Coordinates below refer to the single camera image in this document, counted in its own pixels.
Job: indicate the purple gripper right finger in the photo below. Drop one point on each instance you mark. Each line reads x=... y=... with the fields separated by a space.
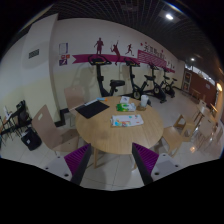
x=145 y=160

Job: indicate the black folding chair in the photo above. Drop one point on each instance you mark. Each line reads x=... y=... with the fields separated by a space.
x=14 y=122

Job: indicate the wooden table far right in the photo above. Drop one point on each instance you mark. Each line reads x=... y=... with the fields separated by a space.
x=205 y=121

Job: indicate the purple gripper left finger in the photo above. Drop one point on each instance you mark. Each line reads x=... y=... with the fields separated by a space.
x=77 y=162

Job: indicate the green wet wipes pack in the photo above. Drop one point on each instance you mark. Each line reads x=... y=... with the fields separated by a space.
x=123 y=107

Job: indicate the black exercise bike far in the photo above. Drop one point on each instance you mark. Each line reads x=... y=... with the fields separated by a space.
x=167 y=84

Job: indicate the wooden stool right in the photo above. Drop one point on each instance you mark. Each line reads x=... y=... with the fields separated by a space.
x=185 y=123

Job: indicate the round wooden table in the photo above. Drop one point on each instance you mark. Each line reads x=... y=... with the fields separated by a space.
x=99 y=132

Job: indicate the wooden chair behind table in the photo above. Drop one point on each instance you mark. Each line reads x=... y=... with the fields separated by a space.
x=74 y=98

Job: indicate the small white card box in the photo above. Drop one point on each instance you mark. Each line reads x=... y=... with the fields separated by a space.
x=124 y=99

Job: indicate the wooden chair right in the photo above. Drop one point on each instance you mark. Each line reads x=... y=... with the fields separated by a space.
x=174 y=138

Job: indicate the white paper roll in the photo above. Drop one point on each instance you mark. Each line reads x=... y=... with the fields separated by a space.
x=144 y=101

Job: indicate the wall poster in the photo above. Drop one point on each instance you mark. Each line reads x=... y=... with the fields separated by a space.
x=64 y=54

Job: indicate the black rectangular mat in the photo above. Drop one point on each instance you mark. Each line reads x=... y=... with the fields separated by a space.
x=92 y=109

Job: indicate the wooden chair left near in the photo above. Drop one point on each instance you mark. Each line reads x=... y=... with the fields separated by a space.
x=56 y=139

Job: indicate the black trash bin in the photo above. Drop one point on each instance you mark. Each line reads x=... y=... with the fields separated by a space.
x=31 y=139

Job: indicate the blue pen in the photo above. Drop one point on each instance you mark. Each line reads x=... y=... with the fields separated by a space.
x=102 y=99

